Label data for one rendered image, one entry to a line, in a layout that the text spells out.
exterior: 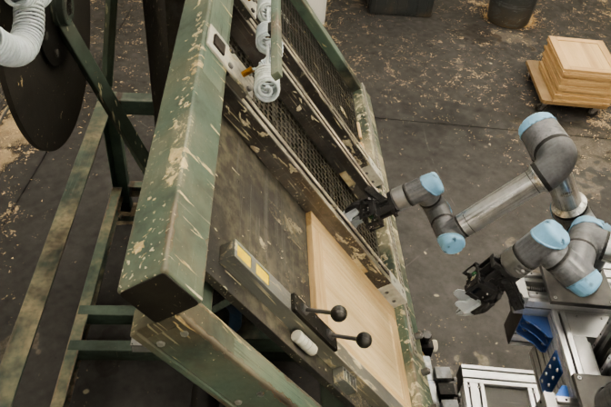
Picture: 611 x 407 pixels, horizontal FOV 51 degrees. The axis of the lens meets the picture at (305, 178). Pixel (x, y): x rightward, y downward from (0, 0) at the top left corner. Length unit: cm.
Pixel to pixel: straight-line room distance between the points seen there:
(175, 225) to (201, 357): 26
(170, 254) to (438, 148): 365
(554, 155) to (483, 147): 275
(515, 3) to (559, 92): 137
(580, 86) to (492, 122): 68
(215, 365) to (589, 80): 428
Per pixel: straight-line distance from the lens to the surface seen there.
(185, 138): 128
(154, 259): 106
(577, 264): 161
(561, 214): 233
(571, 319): 244
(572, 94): 520
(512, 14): 632
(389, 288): 224
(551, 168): 196
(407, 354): 221
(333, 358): 166
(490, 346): 348
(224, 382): 128
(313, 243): 185
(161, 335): 117
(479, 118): 499
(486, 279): 165
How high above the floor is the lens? 268
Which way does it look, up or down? 40 degrees down
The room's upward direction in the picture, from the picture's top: 5 degrees clockwise
